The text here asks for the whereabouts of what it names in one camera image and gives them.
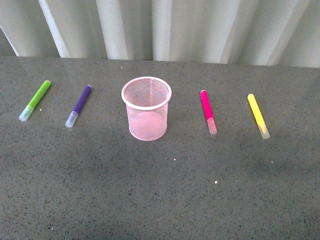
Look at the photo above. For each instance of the yellow highlighter pen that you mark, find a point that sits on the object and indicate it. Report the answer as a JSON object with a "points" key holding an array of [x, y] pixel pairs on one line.
{"points": [[258, 116]]}

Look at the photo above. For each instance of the pink mesh pen cup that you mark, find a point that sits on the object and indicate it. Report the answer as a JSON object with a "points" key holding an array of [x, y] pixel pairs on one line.
{"points": [[147, 100]]}

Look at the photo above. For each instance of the white vertical blinds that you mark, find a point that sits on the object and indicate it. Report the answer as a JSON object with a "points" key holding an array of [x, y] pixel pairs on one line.
{"points": [[252, 32]]}

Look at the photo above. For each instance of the purple highlighter pen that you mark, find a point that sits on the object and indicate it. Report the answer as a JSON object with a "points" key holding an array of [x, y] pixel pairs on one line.
{"points": [[78, 107]]}

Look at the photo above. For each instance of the pink highlighter pen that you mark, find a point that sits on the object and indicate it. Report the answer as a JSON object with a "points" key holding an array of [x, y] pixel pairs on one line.
{"points": [[208, 112]]}

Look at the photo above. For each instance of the green highlighter pen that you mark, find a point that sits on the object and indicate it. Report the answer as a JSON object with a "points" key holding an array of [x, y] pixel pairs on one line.
{"points": [[23, 117]]}

